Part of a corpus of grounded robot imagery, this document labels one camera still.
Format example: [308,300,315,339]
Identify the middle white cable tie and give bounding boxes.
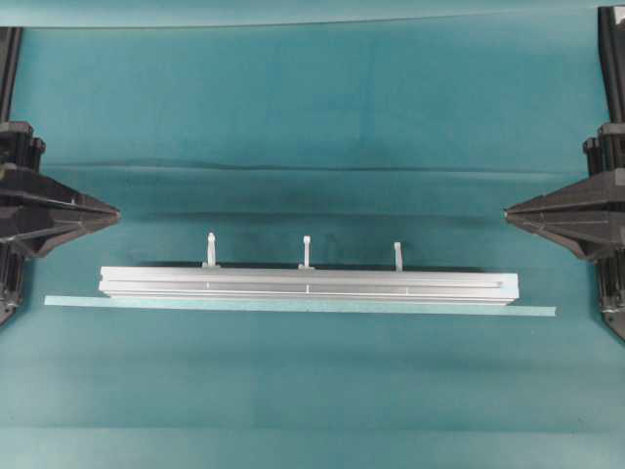
[298,235,313,270]

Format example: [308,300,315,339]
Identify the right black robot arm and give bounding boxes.
[505,6,624,338]

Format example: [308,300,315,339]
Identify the left white cable tie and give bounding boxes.
[202,233,219,269]

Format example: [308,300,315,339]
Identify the teal table cloth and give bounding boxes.
[1,9,624,468]

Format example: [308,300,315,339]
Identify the white cable tie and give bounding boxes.
[202,233,219,269]
[394,241,403,272]
[298,235,313,270]

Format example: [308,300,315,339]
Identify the large aluminium rail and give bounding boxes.
[99,267,520,305]

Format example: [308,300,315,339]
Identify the right white cable tie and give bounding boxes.
[394,241,403,272]

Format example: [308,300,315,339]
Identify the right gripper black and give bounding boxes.
[503,122,625,329]

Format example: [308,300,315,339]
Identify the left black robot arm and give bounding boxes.
[1,27,120,323]

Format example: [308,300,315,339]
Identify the teal tape strip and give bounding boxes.
[44,295,556,318]

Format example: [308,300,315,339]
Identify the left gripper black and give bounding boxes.
[0,120,121,323]

